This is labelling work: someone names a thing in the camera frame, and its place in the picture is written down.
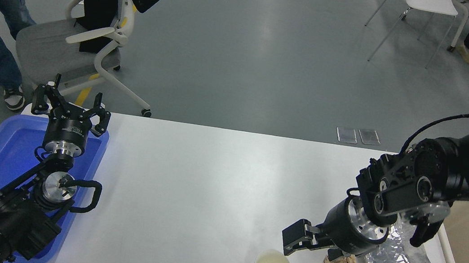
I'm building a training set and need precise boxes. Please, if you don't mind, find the metal floor plate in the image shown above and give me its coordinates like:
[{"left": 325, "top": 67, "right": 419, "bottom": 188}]
[
  {"left": 335, "top": 126, "right": 359, "bottom": 144},
  {"left": 358, "top": 128, "right": 382, "bottom": 146}
]

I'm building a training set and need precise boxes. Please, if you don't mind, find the grey white office chair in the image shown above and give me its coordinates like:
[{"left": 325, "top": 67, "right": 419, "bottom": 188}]
[{"left": 8, "top": 0, "right": 167, "bottom": 119}]

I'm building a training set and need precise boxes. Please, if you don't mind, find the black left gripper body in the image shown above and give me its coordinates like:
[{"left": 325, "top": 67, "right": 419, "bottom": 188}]
[{"left": 42, "top": 102, "right": 94, "bottom": 153}]

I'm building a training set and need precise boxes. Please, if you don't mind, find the white metal-legged chair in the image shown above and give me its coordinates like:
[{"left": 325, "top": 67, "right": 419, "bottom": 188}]
[{"left": 359, "top": 0, "right": 460, "bottom": 73}]

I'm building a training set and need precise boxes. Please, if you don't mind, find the white furniture leg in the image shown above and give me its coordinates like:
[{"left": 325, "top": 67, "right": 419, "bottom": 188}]
[{"left": 447, "top": 0, "right": 469, "bottom": 54}]

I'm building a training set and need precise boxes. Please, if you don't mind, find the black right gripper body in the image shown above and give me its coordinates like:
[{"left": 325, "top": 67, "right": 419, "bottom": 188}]
[{"left": 319, "top": 196, "right": 384, "bottom": 259}]

